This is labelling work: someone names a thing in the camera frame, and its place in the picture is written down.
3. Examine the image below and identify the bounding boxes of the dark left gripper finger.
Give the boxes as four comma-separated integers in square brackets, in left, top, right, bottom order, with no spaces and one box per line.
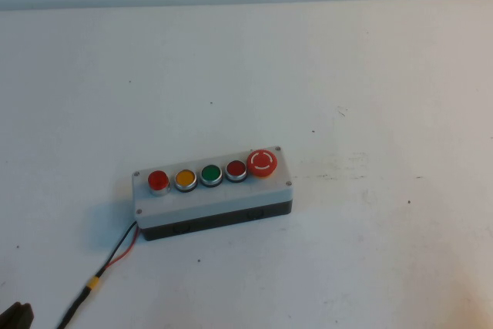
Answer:
[0,300,24,329]
[22,301,35,329]

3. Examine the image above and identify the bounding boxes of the red illuminated push button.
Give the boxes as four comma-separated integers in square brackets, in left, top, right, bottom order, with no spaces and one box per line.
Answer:
[147,170,171,197]

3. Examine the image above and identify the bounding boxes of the yellow push button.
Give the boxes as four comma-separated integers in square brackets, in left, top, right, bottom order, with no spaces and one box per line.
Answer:
[173,168,198,193]

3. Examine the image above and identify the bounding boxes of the green push button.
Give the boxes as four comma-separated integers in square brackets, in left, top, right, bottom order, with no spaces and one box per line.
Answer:
[199,164,223,189]

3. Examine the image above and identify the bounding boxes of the grey and black button box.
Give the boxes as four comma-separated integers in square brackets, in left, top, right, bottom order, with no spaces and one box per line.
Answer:
[131,146,293,242]

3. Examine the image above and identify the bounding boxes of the dark red flat push button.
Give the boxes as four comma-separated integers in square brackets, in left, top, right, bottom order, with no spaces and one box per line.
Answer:
[224,159,248,183]

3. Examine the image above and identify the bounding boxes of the red emergency stop mushroom button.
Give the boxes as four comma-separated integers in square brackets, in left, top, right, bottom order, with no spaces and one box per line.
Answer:
[246,149,279,178]

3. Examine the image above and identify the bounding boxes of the black sheathed cable yellow band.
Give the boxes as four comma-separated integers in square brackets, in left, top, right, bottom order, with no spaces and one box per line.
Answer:
[55,274,102,329]

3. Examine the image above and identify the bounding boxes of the thin black wire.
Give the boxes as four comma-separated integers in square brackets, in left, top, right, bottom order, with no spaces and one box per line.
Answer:
[95,220,139,279]

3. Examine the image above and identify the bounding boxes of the thin red wire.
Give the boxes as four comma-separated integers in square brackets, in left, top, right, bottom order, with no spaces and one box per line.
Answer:
[102,227,140,270]

